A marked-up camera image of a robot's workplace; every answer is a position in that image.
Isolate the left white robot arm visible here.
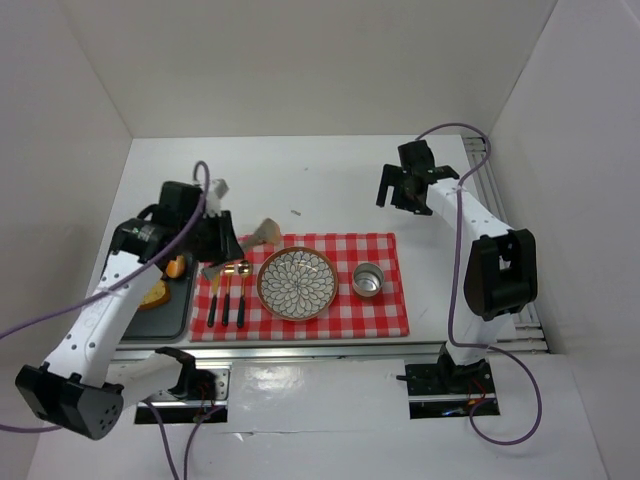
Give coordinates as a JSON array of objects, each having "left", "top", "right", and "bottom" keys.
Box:
[{"left": 15, "top": 180, "right": 281, "bottom": 440}]

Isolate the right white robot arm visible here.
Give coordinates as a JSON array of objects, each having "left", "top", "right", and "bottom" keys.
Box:
[{"left": 376, "top": 140, "right": 538, "bottom": 387}]

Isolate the upper bread piece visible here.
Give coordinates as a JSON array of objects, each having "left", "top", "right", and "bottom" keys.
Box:
[{"left": 165, "top": 255, "right": 186, "bottom": 279}]

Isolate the lower bread slice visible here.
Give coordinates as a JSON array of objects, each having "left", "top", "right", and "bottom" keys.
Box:
[{"left": 138, "top": 280, "right": 171, "bottom": 311}]

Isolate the floral patterned plate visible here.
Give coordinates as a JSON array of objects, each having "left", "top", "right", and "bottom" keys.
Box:
[{"left": 256, "top": 246, "right": 338, "bottom": 322}]

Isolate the red white checkered cloth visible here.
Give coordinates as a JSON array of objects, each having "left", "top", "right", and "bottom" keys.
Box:
[{"left": 190, "top": 232, "right": 410, "bottom": 342}]

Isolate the small metal cup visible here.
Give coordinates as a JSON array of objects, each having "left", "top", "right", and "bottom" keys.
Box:
[{"left": 351, "top": 262, "right": 385, "bottom": 299}]

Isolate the black baking tray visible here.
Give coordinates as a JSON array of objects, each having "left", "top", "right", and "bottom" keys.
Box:
[{"left": 122, "top": 255, "right": 196, "bottom": 343}]

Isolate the gold fork black handle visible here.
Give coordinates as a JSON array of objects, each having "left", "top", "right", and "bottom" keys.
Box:
[{"left": 221, "top": 264, "right": 235, "bottom": 327}]

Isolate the gold spoon black handle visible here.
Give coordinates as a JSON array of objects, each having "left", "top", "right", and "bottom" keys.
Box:
[{"left": 236, "top": 260, "right": 253, "bottom": 329}]

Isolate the gold knife black handle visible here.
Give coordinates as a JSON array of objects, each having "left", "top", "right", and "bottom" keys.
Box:
[{"left": 207, "top": 274, "right": 221, "bottom": 328}]

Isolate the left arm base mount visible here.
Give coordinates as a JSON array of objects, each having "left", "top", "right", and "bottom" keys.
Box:
[{"left": 147, "top": 347, "right": 231, "bottom": 424}]

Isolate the aluminium rail frame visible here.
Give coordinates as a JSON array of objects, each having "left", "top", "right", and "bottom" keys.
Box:
[{"left": 109, "top": 134, "right": 551, "bottom": 364}]

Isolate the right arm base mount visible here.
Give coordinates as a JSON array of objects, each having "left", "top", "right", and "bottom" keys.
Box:
[{"left": 396, "top": 347, "right": 500, "bottom": 420}]

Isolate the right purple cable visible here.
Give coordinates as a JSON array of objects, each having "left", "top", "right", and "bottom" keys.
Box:
[{"left": 414, "top": 121, "right": 543, "bottom": 446}]

